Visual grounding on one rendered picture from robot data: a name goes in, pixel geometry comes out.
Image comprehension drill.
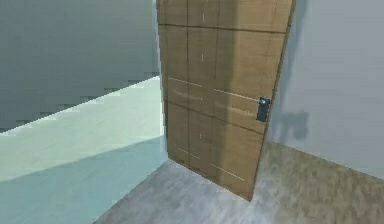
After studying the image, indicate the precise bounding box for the brown wooden room door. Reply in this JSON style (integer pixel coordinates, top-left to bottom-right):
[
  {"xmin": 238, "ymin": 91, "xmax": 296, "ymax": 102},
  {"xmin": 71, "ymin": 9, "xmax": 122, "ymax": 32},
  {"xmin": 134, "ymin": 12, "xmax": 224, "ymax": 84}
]
[{"xmin": 155, "ymin": 0, "xmax": 297, "ymax": 202}]

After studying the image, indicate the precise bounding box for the black door handle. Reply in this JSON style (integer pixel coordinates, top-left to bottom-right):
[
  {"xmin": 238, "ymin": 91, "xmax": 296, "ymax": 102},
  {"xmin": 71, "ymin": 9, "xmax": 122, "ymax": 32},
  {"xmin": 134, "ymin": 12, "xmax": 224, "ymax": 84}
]
[{"xmin": 256, "ymin": 96, "xmax": 271, "ymax": 123}]

